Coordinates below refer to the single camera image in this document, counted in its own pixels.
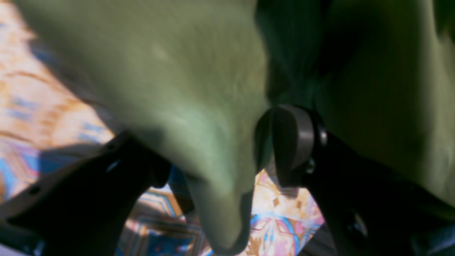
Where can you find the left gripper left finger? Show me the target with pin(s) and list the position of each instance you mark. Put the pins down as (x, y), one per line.
(81, 209)

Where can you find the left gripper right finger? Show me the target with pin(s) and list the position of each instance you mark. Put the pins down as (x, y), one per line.
(369, 209)

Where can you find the green t-shirt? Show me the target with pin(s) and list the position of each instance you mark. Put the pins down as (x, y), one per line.
(192, 78)

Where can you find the patterned tablecloth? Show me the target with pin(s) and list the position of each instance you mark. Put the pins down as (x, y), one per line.
(44, 126)

